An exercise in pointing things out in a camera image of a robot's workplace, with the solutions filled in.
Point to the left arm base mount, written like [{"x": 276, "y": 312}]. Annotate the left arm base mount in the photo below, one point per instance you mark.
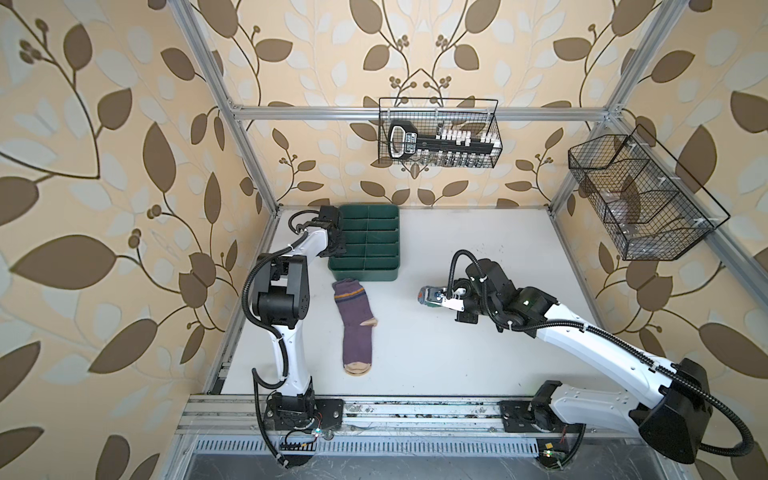
[{"x": 304, "y": 412}]

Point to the green compartment tray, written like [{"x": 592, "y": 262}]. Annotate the green compartment tray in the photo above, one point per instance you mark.
[{"x": 371, "y": 233}]

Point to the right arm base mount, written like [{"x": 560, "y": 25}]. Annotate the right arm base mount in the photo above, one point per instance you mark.
[{"x": 520, "y": 416}]

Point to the right wire basket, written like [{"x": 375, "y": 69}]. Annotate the right wire basket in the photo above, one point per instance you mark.
[{"x": 653, "y": 207}]

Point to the blue orange striped sock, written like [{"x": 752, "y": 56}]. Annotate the blue orange striped sock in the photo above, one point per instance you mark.
[{"x": 432, "y": 296}]

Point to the back wire basket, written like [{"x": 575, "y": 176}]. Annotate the back wire basket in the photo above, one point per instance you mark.
[{"x": 469, "y": 114}]

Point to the wire basket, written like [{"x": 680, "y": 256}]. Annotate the wire basket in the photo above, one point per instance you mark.
[
  {"x": 469, "y": 114},
  {"x": 653, "y": 207}
]

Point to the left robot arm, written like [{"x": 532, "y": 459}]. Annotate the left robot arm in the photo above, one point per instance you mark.
[{"x": 276, "y": 298}]

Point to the purple sock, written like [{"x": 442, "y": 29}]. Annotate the purple sock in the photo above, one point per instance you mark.
[{"x": 353, "y": 305}]

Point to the black socket set tool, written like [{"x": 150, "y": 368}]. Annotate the black socket set tool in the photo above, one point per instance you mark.
[{"x": 404, "y": 140}]

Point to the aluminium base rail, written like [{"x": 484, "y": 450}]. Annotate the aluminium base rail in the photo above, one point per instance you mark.
[{"x": 398, "y": 415}]

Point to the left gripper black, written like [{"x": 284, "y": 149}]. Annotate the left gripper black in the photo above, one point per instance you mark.
[{"x": 342, "y": 246}]

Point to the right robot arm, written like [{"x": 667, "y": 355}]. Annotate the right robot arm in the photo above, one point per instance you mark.
[{"x": 666, "y": 404}]

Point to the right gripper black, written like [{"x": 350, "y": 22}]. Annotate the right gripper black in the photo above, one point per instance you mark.
[{"x": 464, "y": 317}]

